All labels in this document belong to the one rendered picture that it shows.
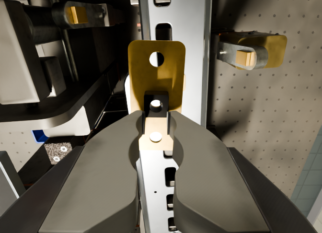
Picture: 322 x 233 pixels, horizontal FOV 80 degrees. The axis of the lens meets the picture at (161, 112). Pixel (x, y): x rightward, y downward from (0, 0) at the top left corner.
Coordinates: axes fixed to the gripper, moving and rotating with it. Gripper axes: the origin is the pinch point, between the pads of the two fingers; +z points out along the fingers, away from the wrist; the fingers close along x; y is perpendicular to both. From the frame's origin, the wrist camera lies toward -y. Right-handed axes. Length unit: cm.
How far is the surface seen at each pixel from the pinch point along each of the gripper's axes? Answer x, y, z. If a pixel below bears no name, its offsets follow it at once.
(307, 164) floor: 146, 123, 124
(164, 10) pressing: 1.3, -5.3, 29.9
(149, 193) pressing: -1, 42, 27
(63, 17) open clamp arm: -12.9, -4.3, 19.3
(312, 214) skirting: 173, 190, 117
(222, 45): 13.3, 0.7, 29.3
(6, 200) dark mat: -25.9, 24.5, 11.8
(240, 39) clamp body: 15.0, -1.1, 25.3
